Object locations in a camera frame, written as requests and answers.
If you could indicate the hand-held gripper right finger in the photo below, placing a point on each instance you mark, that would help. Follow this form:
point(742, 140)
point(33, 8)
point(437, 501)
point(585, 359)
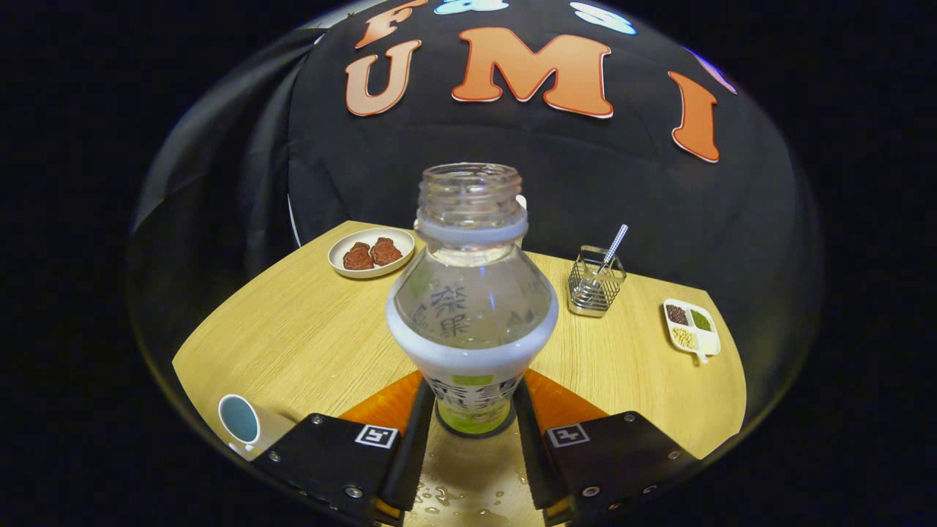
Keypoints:
point(622, 461)

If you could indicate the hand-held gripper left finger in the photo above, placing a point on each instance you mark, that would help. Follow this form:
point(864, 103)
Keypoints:
point(329, 457)

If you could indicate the white cup with blue inside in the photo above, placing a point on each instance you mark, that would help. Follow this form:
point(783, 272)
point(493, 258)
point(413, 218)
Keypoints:
point(238, 419)

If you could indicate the clear plastic juice bottle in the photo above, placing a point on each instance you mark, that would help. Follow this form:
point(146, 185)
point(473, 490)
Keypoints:
point(468, 315)

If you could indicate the wooden table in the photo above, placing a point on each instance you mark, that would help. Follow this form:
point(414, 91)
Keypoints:
point(293, 337)

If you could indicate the white divided bean dish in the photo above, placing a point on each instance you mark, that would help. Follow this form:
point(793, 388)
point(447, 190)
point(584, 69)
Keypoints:
point(710, 344)

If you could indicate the round white meat plate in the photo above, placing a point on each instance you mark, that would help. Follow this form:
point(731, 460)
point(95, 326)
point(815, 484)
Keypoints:
point(335, 258)

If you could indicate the red-brown meat piece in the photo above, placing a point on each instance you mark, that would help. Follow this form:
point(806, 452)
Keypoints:
point(386, 251)
point(357, 257)

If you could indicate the metal spoon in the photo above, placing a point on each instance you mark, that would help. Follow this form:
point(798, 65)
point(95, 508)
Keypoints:
point(615, 245)

